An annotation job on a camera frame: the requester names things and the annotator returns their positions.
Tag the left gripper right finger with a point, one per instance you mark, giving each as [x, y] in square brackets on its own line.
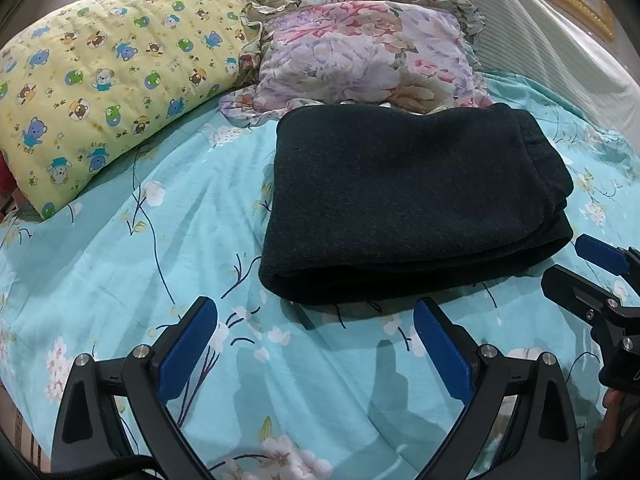
[540, 441]

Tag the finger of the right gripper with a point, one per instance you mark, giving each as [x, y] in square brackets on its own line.
[582, 298]
[616, 260]

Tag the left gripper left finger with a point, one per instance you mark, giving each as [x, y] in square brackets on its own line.
[113, 419]

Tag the black pants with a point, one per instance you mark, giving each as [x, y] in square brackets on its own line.
[371, 203]

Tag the person's right hand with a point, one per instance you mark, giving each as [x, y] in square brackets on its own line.
[607, 436]

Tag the teal floral bed sheet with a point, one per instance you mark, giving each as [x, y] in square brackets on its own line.
[282, 392]

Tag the striped cream headboard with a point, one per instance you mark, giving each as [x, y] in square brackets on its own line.
[529, 38]

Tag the pink floral ruffled pillow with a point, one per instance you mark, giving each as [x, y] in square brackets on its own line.
[418, 55]

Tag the yellow cartoon print pillow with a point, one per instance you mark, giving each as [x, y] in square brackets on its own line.
[89, 82]

